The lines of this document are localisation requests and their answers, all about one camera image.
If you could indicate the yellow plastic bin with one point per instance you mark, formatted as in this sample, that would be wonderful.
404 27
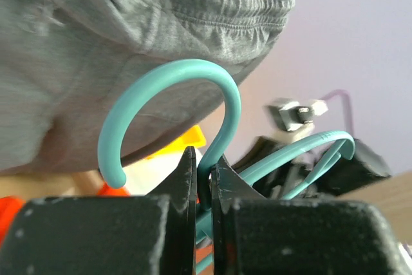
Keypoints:
193 137

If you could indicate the grey shorts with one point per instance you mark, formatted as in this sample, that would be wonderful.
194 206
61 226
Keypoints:
65 62

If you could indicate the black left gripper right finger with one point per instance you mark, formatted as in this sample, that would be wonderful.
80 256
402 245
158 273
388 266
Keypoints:
300 236

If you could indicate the wooden hanger rack stand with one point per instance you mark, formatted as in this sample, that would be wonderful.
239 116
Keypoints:
391 196

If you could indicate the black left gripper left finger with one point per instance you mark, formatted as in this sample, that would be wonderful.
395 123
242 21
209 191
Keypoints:
151 234

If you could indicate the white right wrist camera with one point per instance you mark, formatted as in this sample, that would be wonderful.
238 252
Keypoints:
294 121

